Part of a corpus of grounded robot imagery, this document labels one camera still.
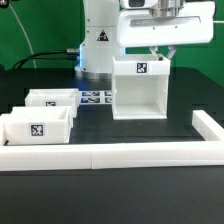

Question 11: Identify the white right fence wall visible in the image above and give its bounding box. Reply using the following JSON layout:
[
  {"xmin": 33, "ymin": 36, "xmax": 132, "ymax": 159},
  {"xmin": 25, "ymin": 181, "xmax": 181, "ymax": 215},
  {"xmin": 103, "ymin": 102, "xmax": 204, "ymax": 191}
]
[{"xmin": 192, "ymin": 110, "xmax": 224, "ymax": 141}]

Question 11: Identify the black cable bundle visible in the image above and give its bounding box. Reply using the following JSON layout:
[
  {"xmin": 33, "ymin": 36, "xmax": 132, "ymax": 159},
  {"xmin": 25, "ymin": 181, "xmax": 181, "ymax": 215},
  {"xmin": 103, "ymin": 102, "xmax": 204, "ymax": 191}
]
[{"xmin": 12, "ymin": 48, "xmax": 81, "ymax": 70}]

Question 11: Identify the white drawer cabinet box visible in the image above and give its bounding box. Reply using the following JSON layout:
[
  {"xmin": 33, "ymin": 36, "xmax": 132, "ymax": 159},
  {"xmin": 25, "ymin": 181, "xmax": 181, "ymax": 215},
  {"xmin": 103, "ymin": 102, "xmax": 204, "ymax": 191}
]
[{"xmin": 112, "ymin": 54, "xmax": 170, "ymax": 120}]

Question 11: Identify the white thin cable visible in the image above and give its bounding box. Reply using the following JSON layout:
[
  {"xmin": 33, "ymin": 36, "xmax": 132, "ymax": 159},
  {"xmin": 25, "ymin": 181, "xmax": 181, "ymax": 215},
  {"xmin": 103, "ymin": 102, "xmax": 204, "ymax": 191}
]
[{"xmin": 7, "ymin": 3, "xmax": 38, "ymax": 69}]

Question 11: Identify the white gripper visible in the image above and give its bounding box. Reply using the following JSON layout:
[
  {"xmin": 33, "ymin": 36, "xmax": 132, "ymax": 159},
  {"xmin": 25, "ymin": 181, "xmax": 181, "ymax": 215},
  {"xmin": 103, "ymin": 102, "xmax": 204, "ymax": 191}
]
[{"xmin": 116, "ymin": 0, "xmax": 215, "ymax": 61}]

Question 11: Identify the white front fence wall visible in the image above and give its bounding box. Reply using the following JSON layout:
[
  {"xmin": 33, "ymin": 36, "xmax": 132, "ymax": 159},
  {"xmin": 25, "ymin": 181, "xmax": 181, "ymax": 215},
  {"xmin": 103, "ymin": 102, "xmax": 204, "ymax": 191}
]
[{"xmin": 0, "ymin": 141, "xmax": 224, "ymax": 172}]

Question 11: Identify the white drawer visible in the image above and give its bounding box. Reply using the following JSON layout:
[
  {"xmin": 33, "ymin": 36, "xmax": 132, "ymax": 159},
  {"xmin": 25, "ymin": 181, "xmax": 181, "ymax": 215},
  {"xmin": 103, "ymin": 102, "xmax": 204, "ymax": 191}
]
[
  {"xmin": 3, "ymin": 106, "xmax": 73, "ymax": 145},
  {"xmin": 25, "ymin": 88, "xmax": 79, "ymax": 117}
]

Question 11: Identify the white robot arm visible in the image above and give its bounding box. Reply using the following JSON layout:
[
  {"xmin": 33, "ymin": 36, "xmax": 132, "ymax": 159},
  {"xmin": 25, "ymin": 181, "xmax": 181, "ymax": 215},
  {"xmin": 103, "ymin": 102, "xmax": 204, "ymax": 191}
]
[{"xmin": 75, "ymin": 0, "xmax": 215, "ymax": 79}]

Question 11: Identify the fiducial marker sheet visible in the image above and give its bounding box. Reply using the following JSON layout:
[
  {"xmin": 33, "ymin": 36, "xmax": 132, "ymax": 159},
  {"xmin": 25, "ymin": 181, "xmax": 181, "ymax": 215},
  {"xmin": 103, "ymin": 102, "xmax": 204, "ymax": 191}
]
[{"xmin": 79, "ymin": 90, "xmax": 112, "ymax": 105}]

